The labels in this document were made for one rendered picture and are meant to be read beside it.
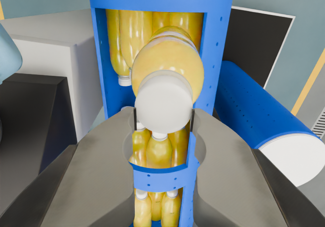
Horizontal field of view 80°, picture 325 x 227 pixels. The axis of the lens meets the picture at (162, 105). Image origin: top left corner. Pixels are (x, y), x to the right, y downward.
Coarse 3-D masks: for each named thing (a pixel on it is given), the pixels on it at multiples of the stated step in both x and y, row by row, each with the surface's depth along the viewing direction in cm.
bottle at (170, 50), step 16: (160, 32) 23; (176, 32) 22; (144, 48) 17; (160, 48) 16; (176, 48) 16; (192, 48) 18; (144, 64) 15; (160, 64) 15; (176, 64) 15; (192, 64) 16; (144, 80) 14; (192, 80) 15; (192, 96) 15
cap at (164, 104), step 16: (160, 80) 12; (176, 80) 13; (144, 96) 12; (160, 96) 12; (176, 96) 12; (144, 112) 13; (160, 112) 13; (176, 112) 13; (160, 128) 14; (176, 128) 13
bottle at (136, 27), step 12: (120, 12) 38; (132, 12) 37; (144, 12) 38; (120, 24) 39; (132, 24) 38; (144, 24) 39; (120, 36) 41; (132, 36) 39; (144, 36) 40; (132, 48) 40; (132, 60) 42
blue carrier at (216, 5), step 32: (96, 0) 33; (128, 0) 29; (160, 0) 28; (192, 0) 29; (224, 0) 33; (96, 32) 40; (224, 32) 37; (128, 96) 62; (192, 160) 47; (192, 192) 55; (160, 224) 80; (192, 224) 70
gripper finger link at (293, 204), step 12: (264, 156) 8; (264, 168) 8; (276, 168) 8; (276, 180) 7; (288, 180) 7; (276, 192) 7; (288, 192) 7; (300, 192) 7; (288, 204) 6; (300, 204) 6; (312, 204) 6; (288, 216) 6; (300, 216) 6; (312, 216) 6
